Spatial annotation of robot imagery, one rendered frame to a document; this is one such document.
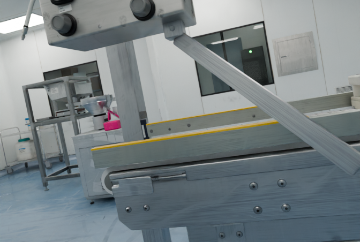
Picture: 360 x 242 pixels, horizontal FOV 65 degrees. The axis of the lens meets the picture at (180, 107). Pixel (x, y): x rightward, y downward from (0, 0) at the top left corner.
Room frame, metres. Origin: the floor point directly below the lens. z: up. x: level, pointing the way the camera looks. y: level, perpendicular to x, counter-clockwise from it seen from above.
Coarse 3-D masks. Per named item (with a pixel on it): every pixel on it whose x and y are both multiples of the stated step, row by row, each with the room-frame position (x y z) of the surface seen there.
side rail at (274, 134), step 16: (336, 112) 0.39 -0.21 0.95; (352, 112) 0.38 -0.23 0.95; (256, 128) 0.41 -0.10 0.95; (272, 128) 0.40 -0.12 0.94; (336, 128) 0.38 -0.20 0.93; (352, 128) 0.38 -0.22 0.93; (144, 144) 0.45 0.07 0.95; (160, 144) 0.44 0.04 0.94; (176, 144) 0.43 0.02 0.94; (192, 144) 0.43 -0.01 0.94; (208, 144) 0.42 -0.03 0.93; (224, 144) 0.42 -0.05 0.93; (240, 144) 0.41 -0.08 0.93; (256, 144) 0.41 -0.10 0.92; (272, 144) 0.40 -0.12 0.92; (96, 160) 0.47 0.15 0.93; (112, 160) 0.46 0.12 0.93; (128, 160) 0.45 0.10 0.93; (144, 160) 0.45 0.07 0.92
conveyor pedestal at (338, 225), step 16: (256, 224) 0.45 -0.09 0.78; (272, 224) 0.45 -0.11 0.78; (288, 224) 0.44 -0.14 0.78; (304, 224) 0.44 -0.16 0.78; (320, 224) 0.43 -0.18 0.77; (336, 224) 0.43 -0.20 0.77; (352, 224) 0.42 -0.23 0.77; (192, 240) 0.48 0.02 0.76; (208, 240) 0.47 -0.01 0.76; (256, 240) 0.46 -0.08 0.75; (272, 240) 0.45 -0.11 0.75; (288, 240) 0.44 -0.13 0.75; (304, 240) 0.44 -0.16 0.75; (320, 240) 0.43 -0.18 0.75; (336, 240) 0.43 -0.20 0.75; (352, 240) 0.43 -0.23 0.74
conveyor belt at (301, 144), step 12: (288, 144) 0.41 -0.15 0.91; (300, 144) 0.41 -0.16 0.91; (192, 156) 0.45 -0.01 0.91; (204, 156) 0.44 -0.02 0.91; (216, 156) 0.44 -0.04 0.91; (228, 156) 0.43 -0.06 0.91; (108, 168) 0.48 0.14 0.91; (120, 168) 0.48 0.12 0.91; (132, 168) 0.47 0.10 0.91; (108, 192) 0.48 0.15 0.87
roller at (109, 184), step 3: (114, 171) 0.48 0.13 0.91; (117, 171) 0.48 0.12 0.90; (120, 171) 0.48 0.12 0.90; (108, 174) 0.47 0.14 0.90; (105, 177) 0.48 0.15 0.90; (108, 177) 0.47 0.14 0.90; (105, 180) 0.48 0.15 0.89; (108, 180) 0.47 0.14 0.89; (105, 183) 0.48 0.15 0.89; (108, 183) 0.48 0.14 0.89; (111, 183) 0.47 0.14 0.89; (108, 186) 0.48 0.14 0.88; (111, 186) 0.47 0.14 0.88; (108, 189) 0.48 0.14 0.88; (111, 189) 0.47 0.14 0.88
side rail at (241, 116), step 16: (320, 96) 0.63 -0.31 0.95; (336, 96) 0.63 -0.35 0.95; (352, 96) 0.62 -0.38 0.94; (224, 112) 0.68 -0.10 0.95; (240, 112) 0.68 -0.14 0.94; (256, 112) 0.67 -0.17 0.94; (304, 112) 0.64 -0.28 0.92; (160, 128) 0.72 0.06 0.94; (176, 128) 0.71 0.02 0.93; (192, 128) 0.70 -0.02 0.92
